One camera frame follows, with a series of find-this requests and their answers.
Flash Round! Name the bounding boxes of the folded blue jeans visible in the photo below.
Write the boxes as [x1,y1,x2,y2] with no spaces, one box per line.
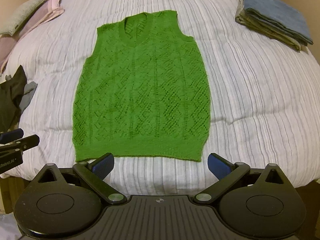
[243,0,313,46]

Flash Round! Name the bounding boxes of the mauve pillow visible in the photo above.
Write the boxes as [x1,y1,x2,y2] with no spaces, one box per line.
[1,0,65,73]

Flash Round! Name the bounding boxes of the green knitted vest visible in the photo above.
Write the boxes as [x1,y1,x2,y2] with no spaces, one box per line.
[73,10,210,161]

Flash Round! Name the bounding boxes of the wooden bed frame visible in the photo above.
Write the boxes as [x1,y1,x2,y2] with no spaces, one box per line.
[0,176,30,214]

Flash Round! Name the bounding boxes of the grey checked cushion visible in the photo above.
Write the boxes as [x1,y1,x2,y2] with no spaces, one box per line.
[1,0,46,36]

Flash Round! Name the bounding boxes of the black garment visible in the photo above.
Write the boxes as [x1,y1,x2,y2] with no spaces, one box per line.
[0,65,27,132]

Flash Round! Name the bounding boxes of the grey garment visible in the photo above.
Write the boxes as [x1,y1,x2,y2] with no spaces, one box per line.
[1,72,37,115]

